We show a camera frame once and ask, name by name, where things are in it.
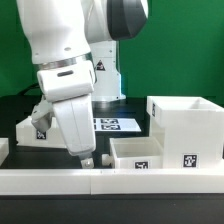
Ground white obstacle wall fence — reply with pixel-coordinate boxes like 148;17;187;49
0;137;224;196

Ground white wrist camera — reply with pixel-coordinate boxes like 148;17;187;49
31;100;54;133

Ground white drawer cabinet frame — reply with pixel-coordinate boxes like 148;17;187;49
147;96;224;169

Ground marker sheet on table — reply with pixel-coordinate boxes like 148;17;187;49
94;118;141;132

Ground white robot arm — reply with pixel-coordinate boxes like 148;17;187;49
16;0;149;169

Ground white drawer box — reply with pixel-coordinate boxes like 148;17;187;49
16;116;66;149
102;137;163;169

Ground white front drawer box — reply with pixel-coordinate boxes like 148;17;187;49
102;137;163;169

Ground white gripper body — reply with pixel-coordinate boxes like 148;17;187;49
53;94;96;157

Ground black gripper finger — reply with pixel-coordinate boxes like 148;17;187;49
80;157;94;168

